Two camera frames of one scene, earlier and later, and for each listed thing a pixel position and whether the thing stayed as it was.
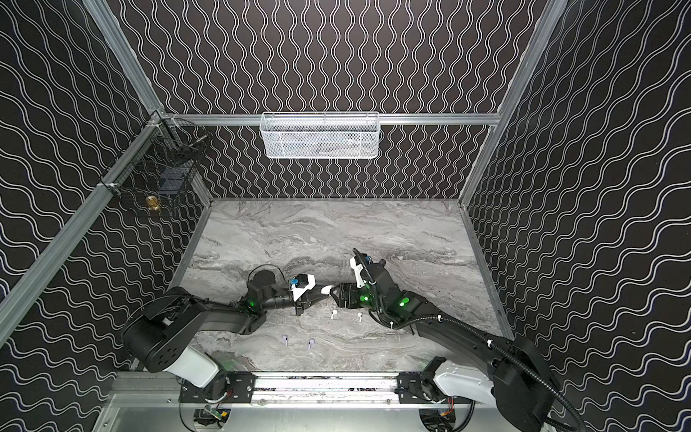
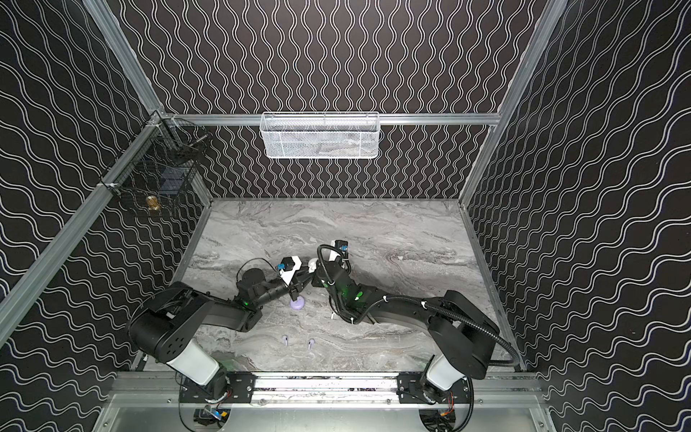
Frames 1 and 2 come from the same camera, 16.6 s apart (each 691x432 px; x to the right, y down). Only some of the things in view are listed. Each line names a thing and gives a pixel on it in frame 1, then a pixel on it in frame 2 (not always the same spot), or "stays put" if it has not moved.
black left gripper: (300, 301) → (294, 288)
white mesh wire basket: (325, 135) stays put
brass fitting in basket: (152, 202) stays put
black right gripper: (353, 294) → (323, 275)
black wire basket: (155, 175) stays put
